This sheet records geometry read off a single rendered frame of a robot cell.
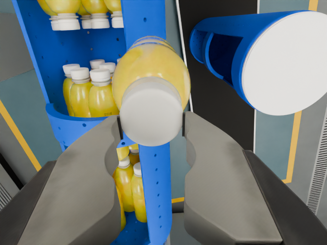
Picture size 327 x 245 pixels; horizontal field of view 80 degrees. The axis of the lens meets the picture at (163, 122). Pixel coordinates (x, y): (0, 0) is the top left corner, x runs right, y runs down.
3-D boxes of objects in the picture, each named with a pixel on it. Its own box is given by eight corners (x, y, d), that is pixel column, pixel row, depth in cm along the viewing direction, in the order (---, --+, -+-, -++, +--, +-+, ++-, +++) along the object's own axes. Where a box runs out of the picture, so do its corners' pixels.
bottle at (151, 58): (174, 82, 32) (200, 148, 15) (131, 84, 31) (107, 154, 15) (174, 34, 28) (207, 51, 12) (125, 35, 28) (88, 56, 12)
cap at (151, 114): (179, 131, 14) (183, 144, 13) (126, 133, 14) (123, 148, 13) (180, 78, 13) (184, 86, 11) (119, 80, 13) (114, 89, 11)
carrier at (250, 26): (213, 7, 123) (179, 41, 131) (317, -20, 45) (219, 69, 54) (239, 41, 133) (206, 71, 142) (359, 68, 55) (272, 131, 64)
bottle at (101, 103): (99, 149, 51) (83, 77, 42) (126, 143, 52) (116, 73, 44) (101, 166, 45) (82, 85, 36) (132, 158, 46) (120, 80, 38)
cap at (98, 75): (91, 78, 41) (89, 70, 41) (110, 77, 42) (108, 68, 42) (91, 83, 38) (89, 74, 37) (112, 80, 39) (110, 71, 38)
